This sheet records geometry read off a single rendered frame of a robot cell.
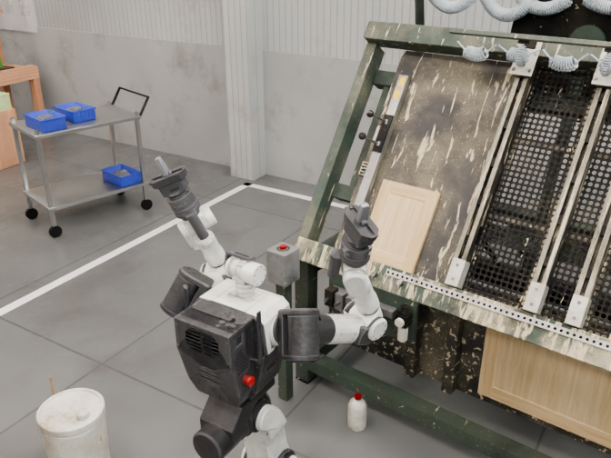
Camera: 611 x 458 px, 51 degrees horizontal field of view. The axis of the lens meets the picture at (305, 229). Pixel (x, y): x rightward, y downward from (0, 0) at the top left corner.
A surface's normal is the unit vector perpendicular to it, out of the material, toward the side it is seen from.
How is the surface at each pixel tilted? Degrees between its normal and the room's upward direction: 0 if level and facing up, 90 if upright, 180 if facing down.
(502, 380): 90
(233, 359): 90
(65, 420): 0
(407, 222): 56
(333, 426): 0
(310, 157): 90
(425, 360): 90
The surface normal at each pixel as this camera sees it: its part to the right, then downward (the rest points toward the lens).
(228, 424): -0.37, -0.39
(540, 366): -0.61, 0.33
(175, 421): 0.00, -0.91
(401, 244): -0.50, -0.22
